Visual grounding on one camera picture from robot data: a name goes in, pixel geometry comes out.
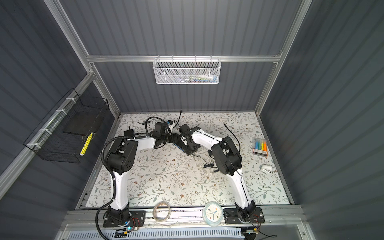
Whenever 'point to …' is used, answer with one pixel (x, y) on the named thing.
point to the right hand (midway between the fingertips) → (191, 152)
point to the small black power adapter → (210, 152)
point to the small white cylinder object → (267, 168)
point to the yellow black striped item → (86, 144)
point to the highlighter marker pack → (259, 146)
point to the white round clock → (213, 213)
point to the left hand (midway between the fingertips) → (179, 137)
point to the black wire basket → (66, 134)
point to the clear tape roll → (154, 211)
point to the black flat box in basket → (82, 123)
